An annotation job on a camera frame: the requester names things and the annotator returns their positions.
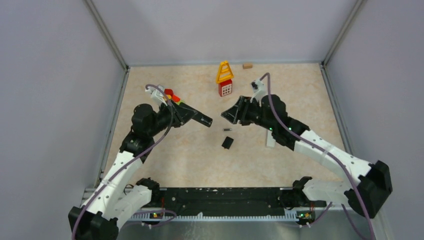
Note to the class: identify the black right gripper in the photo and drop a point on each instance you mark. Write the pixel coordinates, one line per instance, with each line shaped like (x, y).
(243, 104)

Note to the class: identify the white air conditioner remote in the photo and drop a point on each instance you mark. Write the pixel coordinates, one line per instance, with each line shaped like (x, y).
(270, 141)

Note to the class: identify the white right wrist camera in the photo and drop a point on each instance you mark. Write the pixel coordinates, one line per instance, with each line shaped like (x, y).
(259, 89)

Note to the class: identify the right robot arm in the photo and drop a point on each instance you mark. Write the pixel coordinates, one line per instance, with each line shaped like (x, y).
(365, 184)

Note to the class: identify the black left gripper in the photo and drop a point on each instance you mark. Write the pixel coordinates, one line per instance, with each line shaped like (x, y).
(176, 114)

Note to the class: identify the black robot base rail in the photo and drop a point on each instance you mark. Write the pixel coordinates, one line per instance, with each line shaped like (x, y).
(226, 204)

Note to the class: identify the black remote battery cover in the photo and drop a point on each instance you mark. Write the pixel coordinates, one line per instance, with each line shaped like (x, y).
(227, 143)

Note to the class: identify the small wooden cube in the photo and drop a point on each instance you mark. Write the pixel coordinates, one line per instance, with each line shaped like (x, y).
(247, 65)

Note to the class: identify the black TV remote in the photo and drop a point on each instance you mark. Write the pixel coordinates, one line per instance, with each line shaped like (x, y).
(202, 119)

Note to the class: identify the red window toy block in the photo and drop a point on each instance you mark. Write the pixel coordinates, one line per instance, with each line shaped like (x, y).
(225, 87)

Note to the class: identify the red rounded toy block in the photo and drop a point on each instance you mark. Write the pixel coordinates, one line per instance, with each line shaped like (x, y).
(169, 92)

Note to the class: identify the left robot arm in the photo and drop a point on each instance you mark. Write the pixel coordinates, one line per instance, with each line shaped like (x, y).
(105, 212)

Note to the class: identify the orange triangular toy block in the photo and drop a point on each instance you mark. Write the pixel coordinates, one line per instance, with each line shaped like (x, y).
(175, 98)

